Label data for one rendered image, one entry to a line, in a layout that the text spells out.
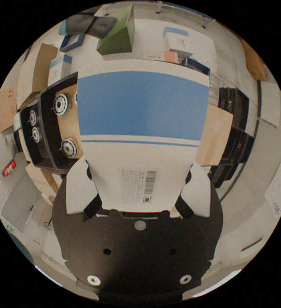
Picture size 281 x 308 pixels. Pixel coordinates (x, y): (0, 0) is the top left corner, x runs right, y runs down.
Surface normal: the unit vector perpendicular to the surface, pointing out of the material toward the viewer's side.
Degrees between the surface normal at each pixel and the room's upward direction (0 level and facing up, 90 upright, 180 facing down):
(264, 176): 90
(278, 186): 90
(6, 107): 80
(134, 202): 0
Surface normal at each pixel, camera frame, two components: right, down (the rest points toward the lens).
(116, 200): 0.00, 0.49
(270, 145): -1.00, -0.04
